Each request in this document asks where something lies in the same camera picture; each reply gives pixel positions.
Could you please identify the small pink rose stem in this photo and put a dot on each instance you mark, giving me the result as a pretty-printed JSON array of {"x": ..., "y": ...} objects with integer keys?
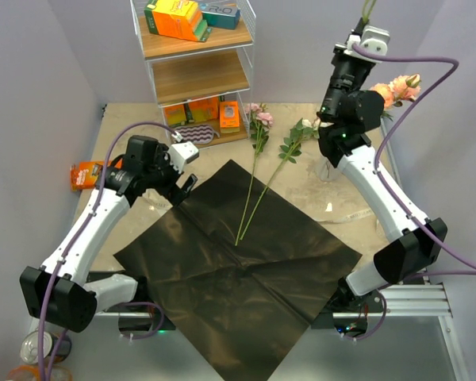
[{"x": 260, "y": 122}]

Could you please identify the white wire wooden shelf rack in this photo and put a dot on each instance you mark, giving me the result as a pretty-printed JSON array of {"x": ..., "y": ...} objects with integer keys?
[{"x": 182, "y": 71}]

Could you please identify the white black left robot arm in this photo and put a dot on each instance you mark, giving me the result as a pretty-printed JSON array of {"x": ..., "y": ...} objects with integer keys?
[{"x": 58, "y": 291}]

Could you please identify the orange sponge box top shelf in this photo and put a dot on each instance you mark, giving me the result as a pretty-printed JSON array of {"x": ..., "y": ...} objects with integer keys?
[{"x": 178, "y": 19}]

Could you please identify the large pink rose stem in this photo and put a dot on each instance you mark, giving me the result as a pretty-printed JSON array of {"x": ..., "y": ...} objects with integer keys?
[{"x": 367, "y": 9}]

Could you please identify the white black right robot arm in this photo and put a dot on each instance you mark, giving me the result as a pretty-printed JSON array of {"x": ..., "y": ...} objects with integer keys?
[{"x": 348, "y": 112}]

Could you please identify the orange plastic container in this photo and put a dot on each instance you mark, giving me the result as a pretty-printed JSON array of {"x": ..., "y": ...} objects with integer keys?
[{"x": 31, "y": 373}]

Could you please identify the black wrapping paper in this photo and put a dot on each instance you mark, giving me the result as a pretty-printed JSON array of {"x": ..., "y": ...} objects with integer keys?
[{"x": 240, "y": 271}]

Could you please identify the teal box top shelf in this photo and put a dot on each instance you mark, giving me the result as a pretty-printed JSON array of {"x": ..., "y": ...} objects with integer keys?
[{"x": 220, "y": 16}]

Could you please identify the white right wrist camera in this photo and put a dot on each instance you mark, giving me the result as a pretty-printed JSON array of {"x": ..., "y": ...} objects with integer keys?
[{"x": 371, "y": 39}]

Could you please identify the orange sponge pack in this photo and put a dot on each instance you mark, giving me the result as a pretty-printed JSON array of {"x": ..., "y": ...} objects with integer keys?
[
  {"x": 202, "y": 110},
  {"x": 175, "y": 115},
  {"x": 229, "y": 117}
]

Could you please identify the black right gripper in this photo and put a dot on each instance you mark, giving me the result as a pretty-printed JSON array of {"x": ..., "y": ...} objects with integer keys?
[{"x": 340, "y": 54}]

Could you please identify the orange sponge pack left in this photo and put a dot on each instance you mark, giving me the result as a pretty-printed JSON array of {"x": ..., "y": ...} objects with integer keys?
[{"x": 175, "y": 115}]

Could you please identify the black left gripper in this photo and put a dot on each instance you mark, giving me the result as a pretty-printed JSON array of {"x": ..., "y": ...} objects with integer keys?
[{"x": 172, "y": 192}]

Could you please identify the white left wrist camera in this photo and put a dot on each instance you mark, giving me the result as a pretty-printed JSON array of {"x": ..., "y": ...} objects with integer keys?
[{"x": 181, "y": 154}]

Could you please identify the orange sponge pack right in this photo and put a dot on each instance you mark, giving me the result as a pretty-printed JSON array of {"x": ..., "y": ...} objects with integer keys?
[{"x": 229, "y": 117}]

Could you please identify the orange razor package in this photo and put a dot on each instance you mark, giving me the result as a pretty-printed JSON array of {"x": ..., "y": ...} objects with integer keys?
[{"x": 84, "y": 175}]

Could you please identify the metal tin can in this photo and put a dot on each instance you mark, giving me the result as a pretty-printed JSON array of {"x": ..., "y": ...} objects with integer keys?
[{"x": 55, "y": 346}]

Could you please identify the orange sponge pack middle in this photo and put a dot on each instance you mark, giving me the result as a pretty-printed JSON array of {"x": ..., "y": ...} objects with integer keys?
[{"x": 202, "y": 110}]

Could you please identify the white rose stem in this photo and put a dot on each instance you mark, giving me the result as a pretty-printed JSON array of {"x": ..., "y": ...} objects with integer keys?
[{"x": 289, "y": 150}]

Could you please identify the aluminium rail frame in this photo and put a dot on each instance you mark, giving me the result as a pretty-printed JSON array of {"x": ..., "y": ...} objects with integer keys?
[{"x": 417, "y": 340}]

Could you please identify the peach rose stem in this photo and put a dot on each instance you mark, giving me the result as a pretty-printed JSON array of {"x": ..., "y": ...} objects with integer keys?
[{"x": 399, "y": 91}]

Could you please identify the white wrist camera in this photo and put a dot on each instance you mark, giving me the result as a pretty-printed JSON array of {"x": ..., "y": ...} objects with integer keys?
[
  {"x": 371, "y": 39},
  {"x": 181, "y": 154}
]

